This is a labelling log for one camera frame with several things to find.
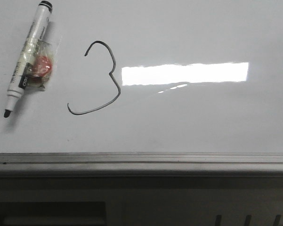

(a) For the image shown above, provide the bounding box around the white black whiteboard marker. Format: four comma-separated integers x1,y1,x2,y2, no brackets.
4,0,53,118

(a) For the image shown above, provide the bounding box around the red magnet taped to marker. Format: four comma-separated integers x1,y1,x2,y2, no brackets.
27,41,59,91

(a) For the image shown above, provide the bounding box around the white whiteboard with aluminium frame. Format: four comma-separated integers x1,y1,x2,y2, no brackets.
0,0,283,177

